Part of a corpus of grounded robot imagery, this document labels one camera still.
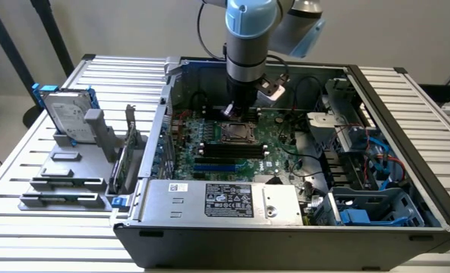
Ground red wire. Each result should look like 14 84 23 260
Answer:
384 158 408 183

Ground grey disk bay blue clips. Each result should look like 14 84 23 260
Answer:
325 186 426 228

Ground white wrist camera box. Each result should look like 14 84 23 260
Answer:
257 77 288 102

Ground green graphics card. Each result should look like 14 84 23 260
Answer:
109 104 139 195

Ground CPU socket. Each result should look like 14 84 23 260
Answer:
218 122 258 144

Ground black open PC case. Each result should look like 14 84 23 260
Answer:
113 56 450 270

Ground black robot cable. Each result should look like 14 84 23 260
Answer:
197 0 226 61

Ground blue wire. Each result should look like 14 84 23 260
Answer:
365 133 410 190

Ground black RAM slots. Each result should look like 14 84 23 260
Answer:
203 142 266 159

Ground black stand pole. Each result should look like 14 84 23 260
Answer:
0 0 75 129

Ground blue expansion slot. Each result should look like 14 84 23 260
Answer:
193 164 238 172

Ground hard disk blue carrier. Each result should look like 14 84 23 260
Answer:
31 82 102 146

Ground small silver heat sink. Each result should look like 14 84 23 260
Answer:
253 174 284 186

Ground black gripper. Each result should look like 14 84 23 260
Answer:
221 80 259 119

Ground green motherboard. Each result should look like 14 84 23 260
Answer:
153 109 313 188

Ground grey parts rack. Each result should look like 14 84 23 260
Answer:
18 108 151 212

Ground black expansion slot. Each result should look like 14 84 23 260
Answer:
193 158 238 166

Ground silver power supply unit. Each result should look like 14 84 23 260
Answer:
138 179 310 227

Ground metal drive cage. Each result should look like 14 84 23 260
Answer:
305 77 382 153

